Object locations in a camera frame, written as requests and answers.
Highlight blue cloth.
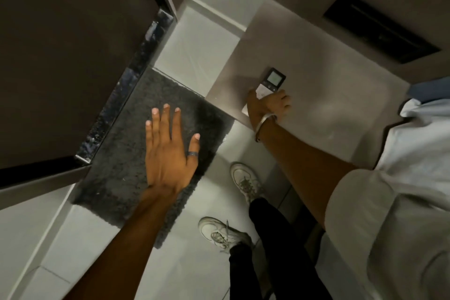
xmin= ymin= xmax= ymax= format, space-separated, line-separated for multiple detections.
xmin=407 ymin=76 xmax=450 ymax=104

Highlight beige cabinet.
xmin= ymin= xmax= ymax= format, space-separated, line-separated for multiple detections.
xmin=205 ymin=0 xmax=450 ymax=172

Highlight dark brown door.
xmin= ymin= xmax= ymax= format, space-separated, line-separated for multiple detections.
xmin=0 ymin=0 xmax=176 ymax=189

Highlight silver bracelet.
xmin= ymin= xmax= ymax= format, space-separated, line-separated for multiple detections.
xmin=254 ymin=113 xmax=278 ymax=143

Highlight white sneaker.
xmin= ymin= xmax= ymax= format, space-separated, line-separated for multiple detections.
xmin=198 ymin=217 xmax=254 ymax=254
xmin=230 ymin=162 xmax=266 ymax=204

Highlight dark grey floor mat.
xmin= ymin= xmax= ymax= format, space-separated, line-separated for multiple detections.
xmin=71 ymin=67 xmax=236 ymax=250

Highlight person's right hand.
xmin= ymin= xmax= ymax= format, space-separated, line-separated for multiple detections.
xmin=246 ymin=88 xmax=292 ymax=129

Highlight person's left forearm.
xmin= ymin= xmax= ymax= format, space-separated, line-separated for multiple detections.
xmin=63 ymin=185 xmax=180 ymax=300

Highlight black trousers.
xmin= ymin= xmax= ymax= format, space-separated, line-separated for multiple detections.
xmin=229 ymin=198 xmax=333 ymax=300

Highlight black marble door threshold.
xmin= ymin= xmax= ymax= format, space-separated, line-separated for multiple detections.
xmin=75 ymin=9 xmax=175 ymax=164

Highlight white remote control with screen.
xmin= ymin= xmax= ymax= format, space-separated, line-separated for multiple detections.
xmin=255 ymin=67 xmax=286 ymax=101

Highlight person's right forearm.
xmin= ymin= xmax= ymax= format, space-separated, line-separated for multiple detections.
xmin=258 ymin=119 xmax=359 ymax=230

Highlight person's left hand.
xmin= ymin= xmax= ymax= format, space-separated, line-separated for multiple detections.
xmin=145 ymin=104 xmax=201 ymax=194

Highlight white shirt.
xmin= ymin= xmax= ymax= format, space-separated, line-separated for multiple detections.
xmin=323 ymin=99 xmax=450 ymax=300

